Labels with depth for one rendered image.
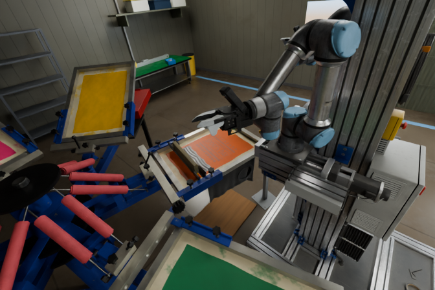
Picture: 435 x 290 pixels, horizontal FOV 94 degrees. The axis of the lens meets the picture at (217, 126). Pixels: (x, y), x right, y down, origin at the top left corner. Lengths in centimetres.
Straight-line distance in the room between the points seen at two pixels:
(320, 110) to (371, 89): 26
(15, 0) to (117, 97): 345
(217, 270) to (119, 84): 169
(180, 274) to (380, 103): 119
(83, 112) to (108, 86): 31
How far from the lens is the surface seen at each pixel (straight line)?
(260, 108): 72
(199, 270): 115
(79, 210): 128
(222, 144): 171
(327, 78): 91
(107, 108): 202
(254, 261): 114
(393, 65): 110
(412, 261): 235
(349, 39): 87
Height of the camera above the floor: 201
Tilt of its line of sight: 33 degrees down
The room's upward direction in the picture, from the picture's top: 6 degrees counter-clockwise
